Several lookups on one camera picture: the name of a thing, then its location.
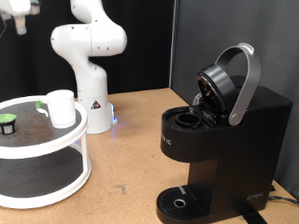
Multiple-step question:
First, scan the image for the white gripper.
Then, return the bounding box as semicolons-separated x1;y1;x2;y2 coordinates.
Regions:
0;0;41;36

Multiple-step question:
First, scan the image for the white mug green-taped handle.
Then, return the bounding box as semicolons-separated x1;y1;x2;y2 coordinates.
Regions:
35;89;78;130

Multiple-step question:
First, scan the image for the coffee pod with green top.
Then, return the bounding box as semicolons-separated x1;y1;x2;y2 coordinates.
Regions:
0;113;18;135

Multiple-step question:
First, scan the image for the black Keurig coffee machine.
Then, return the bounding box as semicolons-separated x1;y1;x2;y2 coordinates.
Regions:
155;42;293;224

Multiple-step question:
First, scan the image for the white two-tier turntable rack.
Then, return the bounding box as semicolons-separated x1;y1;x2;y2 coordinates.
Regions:
0;94;93;210

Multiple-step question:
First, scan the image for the black curtain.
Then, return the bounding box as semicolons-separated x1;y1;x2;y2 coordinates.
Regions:
0;0;176;104

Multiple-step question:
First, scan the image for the grey divider panel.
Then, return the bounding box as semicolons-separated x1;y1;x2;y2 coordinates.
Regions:
169;0;299;200

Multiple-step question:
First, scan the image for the black strap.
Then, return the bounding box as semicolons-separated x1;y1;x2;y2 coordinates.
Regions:
239;206;269;224

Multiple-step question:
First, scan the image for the braided grey power cable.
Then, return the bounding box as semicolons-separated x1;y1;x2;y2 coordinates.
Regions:
267;194;299;206

